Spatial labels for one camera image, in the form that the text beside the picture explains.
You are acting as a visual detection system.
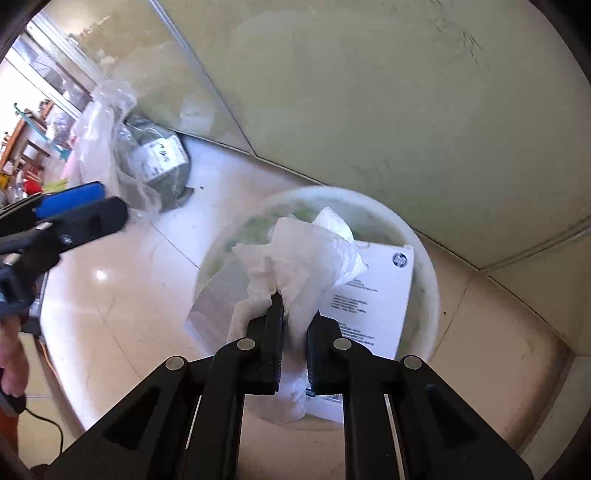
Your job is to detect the thin black cable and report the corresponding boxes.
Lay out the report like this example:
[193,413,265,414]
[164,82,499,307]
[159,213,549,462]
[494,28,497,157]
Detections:
[18,405,66,457]

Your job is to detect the white printed cardboard box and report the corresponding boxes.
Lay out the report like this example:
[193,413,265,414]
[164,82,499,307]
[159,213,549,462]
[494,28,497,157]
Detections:
[302,240,416,423]

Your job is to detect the round white waste bin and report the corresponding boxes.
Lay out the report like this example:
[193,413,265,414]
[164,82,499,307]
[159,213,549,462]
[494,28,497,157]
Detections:
[191,185,439,432]

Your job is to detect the grey labelled package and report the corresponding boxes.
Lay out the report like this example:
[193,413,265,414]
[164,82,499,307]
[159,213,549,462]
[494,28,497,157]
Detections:
[115,117,198,212]

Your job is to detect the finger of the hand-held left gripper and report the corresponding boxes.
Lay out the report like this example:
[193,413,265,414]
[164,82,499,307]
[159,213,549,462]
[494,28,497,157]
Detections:
[34,181,106,220]
[0,196,129,259]

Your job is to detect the person's left hand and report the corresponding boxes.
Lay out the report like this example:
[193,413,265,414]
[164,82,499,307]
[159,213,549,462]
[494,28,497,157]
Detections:
[0,318,30,398]

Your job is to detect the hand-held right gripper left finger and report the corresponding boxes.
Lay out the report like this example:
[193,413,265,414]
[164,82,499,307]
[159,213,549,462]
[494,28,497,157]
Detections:
[44,293,287,480]

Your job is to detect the white tissue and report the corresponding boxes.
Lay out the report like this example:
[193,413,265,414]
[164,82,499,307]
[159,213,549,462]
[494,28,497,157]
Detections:
[228,207,370,425]

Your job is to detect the clear plastic bag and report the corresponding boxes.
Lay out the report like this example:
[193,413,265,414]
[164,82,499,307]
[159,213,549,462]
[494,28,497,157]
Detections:
[74,78,163,214]

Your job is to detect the wooden furniture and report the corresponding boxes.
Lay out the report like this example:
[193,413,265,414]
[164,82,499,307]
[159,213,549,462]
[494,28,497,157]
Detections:
[0,104,52,197]

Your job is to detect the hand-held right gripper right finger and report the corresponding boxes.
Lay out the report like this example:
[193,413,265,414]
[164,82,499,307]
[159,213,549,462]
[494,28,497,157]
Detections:
[305,310,535,480]

